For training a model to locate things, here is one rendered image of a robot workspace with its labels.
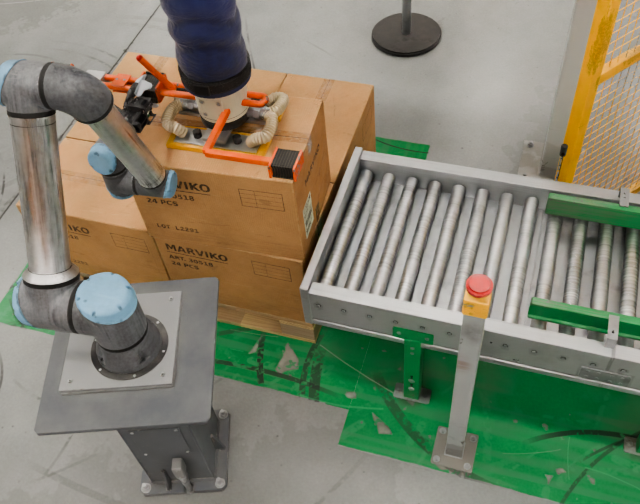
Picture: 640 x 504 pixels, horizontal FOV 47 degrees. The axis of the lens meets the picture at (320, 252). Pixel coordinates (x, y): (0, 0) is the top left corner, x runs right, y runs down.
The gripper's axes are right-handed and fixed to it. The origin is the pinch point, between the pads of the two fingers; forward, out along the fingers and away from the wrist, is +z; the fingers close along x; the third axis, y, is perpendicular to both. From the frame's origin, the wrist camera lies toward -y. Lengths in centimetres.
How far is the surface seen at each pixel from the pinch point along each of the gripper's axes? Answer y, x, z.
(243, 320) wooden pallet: 24, -105, -19
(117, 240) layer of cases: -21, -63, -21
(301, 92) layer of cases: 27, -53, 68
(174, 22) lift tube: 22.9, 33.3, -8.1
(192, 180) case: 22.4, -17.8, -21.6
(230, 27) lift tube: 36.8, 29.1, -1.7
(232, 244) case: 30, -50, -21
